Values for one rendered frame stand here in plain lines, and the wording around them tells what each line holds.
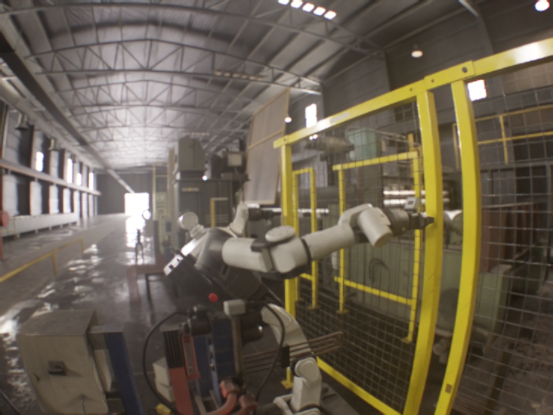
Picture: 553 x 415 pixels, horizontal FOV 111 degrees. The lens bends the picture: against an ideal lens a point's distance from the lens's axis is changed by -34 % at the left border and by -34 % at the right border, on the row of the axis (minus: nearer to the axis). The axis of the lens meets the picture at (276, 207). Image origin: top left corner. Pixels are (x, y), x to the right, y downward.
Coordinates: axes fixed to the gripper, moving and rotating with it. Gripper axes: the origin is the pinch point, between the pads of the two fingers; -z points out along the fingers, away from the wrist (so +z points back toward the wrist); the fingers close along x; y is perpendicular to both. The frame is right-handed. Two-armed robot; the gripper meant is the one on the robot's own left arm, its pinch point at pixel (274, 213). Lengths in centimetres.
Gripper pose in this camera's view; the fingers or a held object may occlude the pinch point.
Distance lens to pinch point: 189.5
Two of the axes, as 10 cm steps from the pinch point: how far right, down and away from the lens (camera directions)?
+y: 0.3, 10.0, 0.1
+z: -9.0, 0.3, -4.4
